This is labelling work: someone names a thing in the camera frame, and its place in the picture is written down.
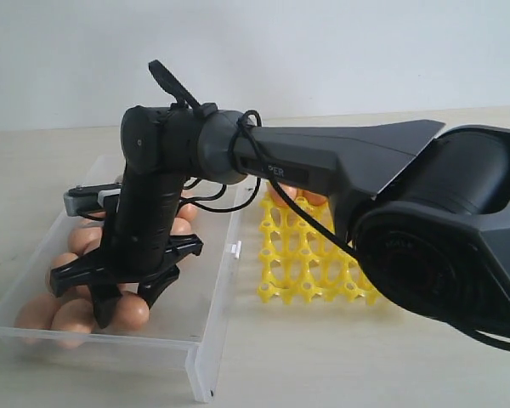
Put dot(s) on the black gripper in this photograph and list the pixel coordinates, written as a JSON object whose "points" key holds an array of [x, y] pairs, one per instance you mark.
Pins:
{"points": [[152, 268]]}

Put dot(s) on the clear plastic tray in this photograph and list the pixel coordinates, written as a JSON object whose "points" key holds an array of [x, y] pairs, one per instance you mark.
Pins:
{"points": [[187, 323]]}

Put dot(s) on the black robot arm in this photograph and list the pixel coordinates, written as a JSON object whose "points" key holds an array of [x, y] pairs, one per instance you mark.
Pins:
{"points": [[424, 210]]}

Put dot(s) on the yellow plastic egg tray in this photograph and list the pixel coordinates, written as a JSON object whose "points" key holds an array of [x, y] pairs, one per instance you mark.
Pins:
{"points": [[299, 264]]}

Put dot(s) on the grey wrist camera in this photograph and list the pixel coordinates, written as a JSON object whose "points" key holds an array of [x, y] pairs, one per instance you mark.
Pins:
{"points": [[85, 201]]}

